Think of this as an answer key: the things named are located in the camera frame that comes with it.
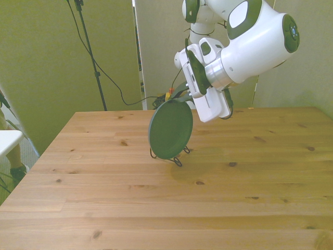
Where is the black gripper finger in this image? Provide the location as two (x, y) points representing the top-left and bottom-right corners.
(171, 81), (189, 101)
(177, 93), (195, 103)

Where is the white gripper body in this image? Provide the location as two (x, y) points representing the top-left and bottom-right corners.
(194, 37), (233, 123)

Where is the dark green round plate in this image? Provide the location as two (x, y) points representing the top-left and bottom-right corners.
(148, 101), (194, 160)

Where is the yellow emergency stop button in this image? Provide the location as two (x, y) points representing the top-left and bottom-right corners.
(163, 87), (175, 101)

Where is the beige partition panel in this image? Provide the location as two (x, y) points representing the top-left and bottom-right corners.
(135, 0), (333, 110)
(0, 0), (143, 157)

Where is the black tripod pole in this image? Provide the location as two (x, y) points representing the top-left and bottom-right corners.
(74, 0), (108, 111)

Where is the white side table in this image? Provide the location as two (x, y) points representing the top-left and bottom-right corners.
(0, 129), (25, 158)

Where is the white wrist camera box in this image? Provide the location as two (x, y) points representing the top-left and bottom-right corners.
(173, 43), (209, 99)

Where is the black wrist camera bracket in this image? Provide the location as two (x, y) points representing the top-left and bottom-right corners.
(185, 38), (211, 95)

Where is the black tripod cable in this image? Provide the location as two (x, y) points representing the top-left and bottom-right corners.
(66, 0), (167, 106)

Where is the black wire plate stand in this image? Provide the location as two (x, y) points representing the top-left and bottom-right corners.
(150, 145), (191, 168)

